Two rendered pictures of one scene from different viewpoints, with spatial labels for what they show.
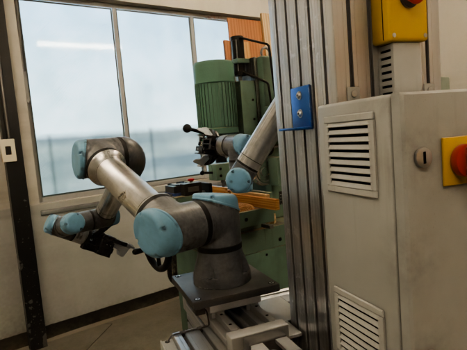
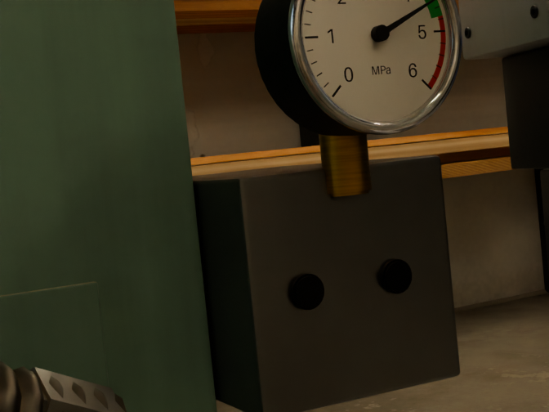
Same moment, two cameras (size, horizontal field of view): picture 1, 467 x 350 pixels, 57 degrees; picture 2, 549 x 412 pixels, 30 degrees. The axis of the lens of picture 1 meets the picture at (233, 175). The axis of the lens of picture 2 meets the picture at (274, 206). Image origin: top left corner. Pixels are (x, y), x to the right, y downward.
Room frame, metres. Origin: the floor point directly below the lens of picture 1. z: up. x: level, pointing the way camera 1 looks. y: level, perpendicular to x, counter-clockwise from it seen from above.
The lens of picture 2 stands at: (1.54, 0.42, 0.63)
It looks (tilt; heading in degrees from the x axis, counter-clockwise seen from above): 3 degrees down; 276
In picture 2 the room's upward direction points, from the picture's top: 6 degrees counter-clockwise
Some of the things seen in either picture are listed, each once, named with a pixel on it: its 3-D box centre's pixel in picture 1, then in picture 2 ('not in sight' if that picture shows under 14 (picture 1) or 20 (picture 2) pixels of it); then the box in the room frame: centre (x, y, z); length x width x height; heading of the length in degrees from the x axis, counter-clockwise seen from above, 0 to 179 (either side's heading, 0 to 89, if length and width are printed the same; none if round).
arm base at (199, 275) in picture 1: (220, 260); not in sight; (1.09, 0.05, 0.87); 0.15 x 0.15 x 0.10
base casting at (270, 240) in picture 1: (249, 228); not in sight; (1.94, -0.05, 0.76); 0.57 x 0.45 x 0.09; 123
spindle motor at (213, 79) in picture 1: (215, 98); not in sight; (1.88, 0.05, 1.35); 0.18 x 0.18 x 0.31
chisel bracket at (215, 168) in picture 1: (226, 172); not in sight; (1.89, 0.03, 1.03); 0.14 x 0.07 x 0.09; 123
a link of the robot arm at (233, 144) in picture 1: (239, 146); not in sight; (1.42, -0.03, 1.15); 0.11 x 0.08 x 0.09; 33
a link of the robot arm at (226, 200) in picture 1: (215, 217); not in sight; (1.08, 0.06, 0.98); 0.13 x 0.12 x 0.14; 130
